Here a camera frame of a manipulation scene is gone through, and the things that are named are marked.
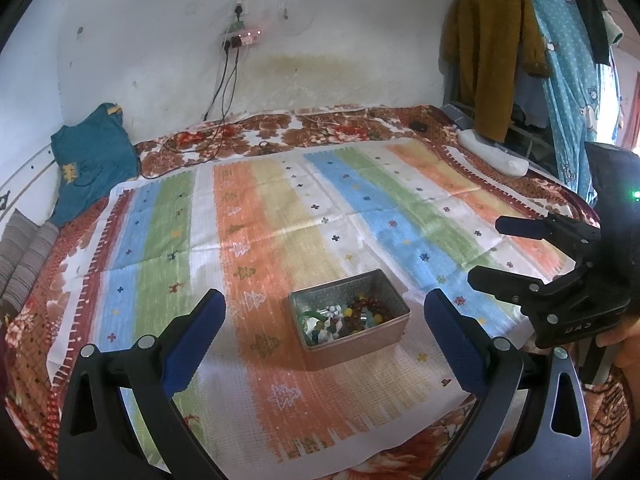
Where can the blue dotted cloth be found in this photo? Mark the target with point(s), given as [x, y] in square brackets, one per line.
[570, 85]

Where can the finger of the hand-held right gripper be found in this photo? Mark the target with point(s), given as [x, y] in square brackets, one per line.
[530, 227]
[505, 282]

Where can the teal shirt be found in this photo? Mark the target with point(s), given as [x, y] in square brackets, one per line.
[90, 160]

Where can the metal tin box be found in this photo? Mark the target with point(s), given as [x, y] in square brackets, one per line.
[360, 347]

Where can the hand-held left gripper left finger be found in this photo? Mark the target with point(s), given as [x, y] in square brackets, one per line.
[197, 340]

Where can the small black object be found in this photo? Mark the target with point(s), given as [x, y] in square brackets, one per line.
[417, 125]

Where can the brown sweater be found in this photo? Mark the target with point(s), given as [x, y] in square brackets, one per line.
[492, 45]

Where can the white power strip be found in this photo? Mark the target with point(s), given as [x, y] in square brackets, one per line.
[242, 38]

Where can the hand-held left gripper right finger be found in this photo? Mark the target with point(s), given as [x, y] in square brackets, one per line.
[457, 345]

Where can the white bolster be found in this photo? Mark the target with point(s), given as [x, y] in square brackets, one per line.
[492, 152]

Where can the brown floral blanket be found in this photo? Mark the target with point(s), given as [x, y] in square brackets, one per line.
[320, 127]

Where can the green bangle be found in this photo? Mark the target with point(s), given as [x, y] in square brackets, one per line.
[310, 317]

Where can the person's right hand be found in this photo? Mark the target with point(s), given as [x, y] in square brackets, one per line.
[625, 342]

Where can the grey striped pillow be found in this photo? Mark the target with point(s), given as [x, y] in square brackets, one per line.
[25, 255]

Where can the striped printed mat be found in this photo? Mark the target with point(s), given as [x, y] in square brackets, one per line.
[300, 220]

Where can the black garment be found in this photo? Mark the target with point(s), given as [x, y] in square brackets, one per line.
[595, 15]

